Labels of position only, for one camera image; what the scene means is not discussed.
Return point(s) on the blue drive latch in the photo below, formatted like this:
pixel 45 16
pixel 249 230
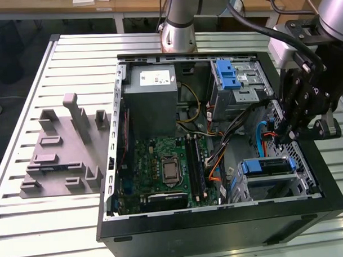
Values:
pixel 226 76

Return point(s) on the metal optical drive cage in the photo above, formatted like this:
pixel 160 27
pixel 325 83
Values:
pixel 243 97

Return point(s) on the black graphics card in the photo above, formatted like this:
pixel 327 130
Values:
pixel 165 200

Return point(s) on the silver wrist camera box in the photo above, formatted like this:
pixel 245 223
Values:
pixel 281 52

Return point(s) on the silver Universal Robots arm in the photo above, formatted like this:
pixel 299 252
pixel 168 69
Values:
pixel 179 35

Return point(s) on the metal disk bay cage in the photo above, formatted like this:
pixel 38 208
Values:
pixel 274 181

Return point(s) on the grey power supply unit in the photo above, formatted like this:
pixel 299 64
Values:
pixel 151 112

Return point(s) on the silver CPU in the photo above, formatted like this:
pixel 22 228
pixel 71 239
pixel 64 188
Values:
pixel 171 171

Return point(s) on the black PC case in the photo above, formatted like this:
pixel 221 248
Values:
pixel 192 237

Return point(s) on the grey parts rack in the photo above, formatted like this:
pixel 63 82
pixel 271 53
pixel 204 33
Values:
pixel 65 166

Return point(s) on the green motherboard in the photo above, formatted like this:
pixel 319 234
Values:
pixel 146 163

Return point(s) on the wooden desk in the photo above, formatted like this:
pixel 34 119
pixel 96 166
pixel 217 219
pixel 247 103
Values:
pixel 57 9

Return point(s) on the CPU socket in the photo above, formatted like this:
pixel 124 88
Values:
pixel 171 157

